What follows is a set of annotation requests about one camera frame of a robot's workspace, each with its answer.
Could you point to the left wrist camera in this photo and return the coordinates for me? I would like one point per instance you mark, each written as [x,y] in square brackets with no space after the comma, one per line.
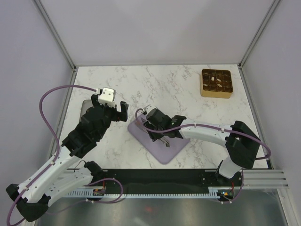
[106,96]

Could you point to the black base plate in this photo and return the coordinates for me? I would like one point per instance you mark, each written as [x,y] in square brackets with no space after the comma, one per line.
[167,181]

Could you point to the white cable duct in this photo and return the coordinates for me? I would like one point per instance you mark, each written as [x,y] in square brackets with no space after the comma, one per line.
[212,193]

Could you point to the aluminium rail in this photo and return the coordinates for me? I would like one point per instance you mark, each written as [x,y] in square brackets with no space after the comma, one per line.
[264,179]

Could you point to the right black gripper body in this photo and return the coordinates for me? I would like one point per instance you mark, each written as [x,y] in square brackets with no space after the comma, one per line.
[155,136]

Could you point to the metal tongs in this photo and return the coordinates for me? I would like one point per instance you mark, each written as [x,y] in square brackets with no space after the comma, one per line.
[140,125]

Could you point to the right aluminium frame post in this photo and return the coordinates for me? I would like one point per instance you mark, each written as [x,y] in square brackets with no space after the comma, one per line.
[268,16]

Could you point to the lavender tray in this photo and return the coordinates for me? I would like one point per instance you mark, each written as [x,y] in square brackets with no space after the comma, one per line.
[158,149]

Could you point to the left aluminium frame post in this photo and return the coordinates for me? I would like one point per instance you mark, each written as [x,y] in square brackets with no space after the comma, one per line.
[45,16]

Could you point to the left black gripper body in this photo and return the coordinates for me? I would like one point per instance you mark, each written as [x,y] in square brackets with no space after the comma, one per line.
[111,113]

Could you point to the aluminium frame post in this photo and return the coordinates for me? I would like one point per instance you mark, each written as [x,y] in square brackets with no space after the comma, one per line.
[268,16]
[45,16]

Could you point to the gold chocolate box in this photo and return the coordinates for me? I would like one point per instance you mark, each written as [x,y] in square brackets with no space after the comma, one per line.
[213,91]

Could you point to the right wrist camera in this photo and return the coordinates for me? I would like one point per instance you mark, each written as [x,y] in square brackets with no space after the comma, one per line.
[147,109]

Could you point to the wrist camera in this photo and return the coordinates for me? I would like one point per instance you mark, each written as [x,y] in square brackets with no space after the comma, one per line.
[147,109]
[106,96]

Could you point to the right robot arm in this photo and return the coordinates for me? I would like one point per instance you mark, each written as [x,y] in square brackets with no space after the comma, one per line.
[238,139]

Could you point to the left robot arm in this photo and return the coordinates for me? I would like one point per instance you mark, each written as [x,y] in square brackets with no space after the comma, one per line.
[34,196]

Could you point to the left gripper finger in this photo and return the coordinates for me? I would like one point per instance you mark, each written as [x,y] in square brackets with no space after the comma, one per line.
[124,113]
[123,106]

